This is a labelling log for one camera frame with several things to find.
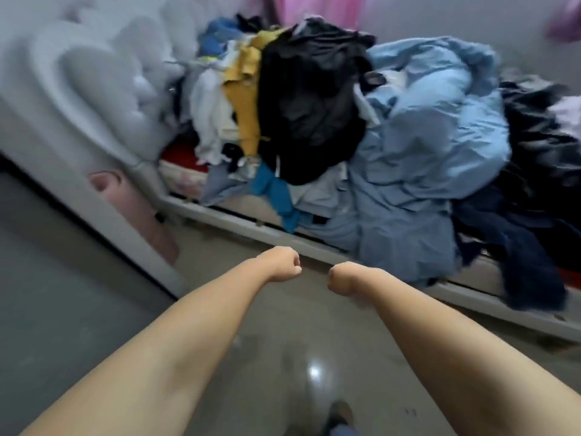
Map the person's right hand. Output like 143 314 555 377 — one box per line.
328 262 369 296

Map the person's left hand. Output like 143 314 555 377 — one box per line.
252 246 301 283

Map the person's left forearm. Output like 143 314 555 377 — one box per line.
20 256 273 436

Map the person's right forearm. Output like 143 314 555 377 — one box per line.
350 272 581 436

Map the teal blue garment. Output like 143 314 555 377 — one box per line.
250 164 302 233

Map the light blue duvet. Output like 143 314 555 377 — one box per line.
290 36 511 286

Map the red patterned mattress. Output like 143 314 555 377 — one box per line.
159 140 214 198

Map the black garment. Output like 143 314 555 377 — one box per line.
256 18 377 186

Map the pink rolled mat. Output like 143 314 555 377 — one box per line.
88 170 180 265

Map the white garment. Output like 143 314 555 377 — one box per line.
188 41 243 166

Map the navy blue garment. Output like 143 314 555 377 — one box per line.
454 195 568 311

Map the yellow garment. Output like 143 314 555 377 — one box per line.
222 29 284 157

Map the dark grey garment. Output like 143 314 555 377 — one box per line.
497 70 581 232

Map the pink curtain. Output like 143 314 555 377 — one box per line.
245 0 368 30

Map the grey tufted headboard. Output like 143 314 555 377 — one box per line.
0 0 191 187

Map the purple cloth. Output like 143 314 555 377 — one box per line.
545 0 581 43

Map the white bed frame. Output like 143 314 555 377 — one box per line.
0 100 581 343

